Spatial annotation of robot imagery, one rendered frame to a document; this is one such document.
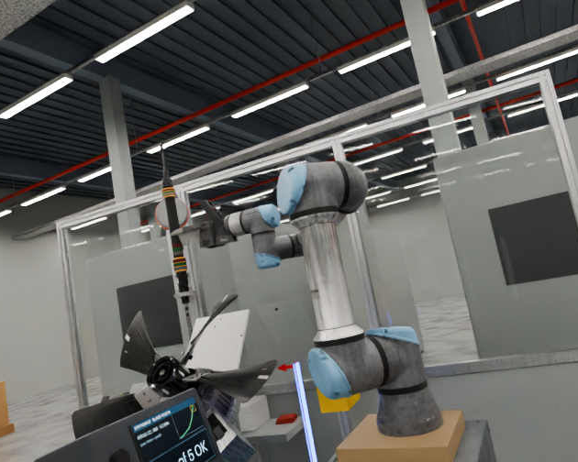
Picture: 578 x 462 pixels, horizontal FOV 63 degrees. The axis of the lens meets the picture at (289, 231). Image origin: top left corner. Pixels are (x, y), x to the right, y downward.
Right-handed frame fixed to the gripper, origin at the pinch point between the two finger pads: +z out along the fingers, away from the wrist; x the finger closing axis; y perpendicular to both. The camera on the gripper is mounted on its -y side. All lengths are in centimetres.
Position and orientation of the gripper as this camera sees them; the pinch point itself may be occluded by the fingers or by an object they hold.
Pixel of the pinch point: (181, 233)
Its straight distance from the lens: 162.4
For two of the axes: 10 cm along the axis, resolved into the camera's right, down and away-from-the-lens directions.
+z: -9.0, 2.2, 3.6
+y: 1.9, 9.7, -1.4
